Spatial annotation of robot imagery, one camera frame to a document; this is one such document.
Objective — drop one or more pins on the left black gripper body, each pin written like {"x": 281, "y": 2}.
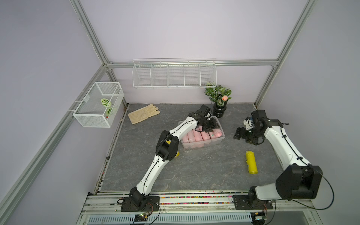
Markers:
{"x": 208, "y": 125}

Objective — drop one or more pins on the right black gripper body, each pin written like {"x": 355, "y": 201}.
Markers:
{"x": 250, "y": 136}

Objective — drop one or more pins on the pink roll with green sticker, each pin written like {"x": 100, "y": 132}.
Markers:
{"x": 198, "y": 134}

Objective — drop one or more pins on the clear plastic storage box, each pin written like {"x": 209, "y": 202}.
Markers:
{"x": 197, "y": 145}

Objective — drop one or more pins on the yellow trash bag roll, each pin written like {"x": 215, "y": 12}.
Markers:
{"x": 172, "y": 148}
{"x": 251, "y": 162}

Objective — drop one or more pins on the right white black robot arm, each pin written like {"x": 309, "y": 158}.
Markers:
{"x": 300, "y": 180}

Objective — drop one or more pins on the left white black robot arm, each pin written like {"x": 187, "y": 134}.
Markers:
{"x": 143, "y": 188}

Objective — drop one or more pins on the potted plant black pot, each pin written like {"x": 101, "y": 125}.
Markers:
{"x": 218, "y": 95}

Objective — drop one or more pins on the beige work glove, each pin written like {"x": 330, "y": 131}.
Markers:
{"x": 143, "y": 114}

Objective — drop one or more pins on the white ventilation grille strip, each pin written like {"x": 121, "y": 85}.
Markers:
{"x": 166, "y": 218}

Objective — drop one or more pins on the white mesh basket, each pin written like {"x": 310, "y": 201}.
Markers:
{"x": 100, "y": 105}

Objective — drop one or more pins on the white wire wall shelf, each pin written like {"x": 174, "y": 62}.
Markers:
{"x": 174, "y": 73}

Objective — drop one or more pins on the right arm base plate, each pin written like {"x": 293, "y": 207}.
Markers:
{"x": 243, "y": 202}

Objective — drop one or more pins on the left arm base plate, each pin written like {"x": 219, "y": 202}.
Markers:
{"x": 148, "y": 204}

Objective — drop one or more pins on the aluminium frame rails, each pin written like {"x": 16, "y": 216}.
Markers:
{"x": 27, "y": 178}

